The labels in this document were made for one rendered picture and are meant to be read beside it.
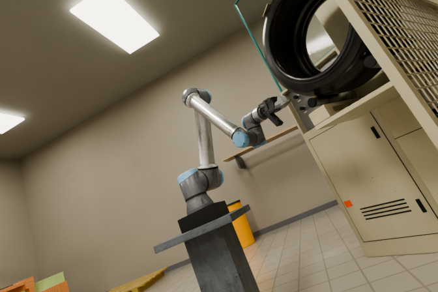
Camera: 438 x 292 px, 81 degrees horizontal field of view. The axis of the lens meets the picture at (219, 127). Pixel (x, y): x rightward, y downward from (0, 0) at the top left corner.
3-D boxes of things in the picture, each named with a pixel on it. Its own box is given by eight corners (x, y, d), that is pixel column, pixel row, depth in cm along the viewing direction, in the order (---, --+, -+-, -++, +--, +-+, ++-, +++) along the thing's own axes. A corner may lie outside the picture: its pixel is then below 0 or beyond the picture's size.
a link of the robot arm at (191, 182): (180, 203, 170) (171, 178, 175) (199, 196, 183) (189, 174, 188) (193, 194, 161) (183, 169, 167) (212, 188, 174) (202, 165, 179)
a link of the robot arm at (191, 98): (177, 83, 176) (248, 135, 139) (191, 85, 186) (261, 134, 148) (172, 98, 181) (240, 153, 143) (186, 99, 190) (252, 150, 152)
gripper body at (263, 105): (269, 96, 140) (255, 105, 150) (274, 111, 139) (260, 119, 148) (278, 95, 145) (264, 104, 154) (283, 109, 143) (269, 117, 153)
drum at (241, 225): (259, 237, 417) (242, 198, 436) (254, 244, 376) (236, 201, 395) (236, 246, 425) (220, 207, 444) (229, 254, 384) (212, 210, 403)
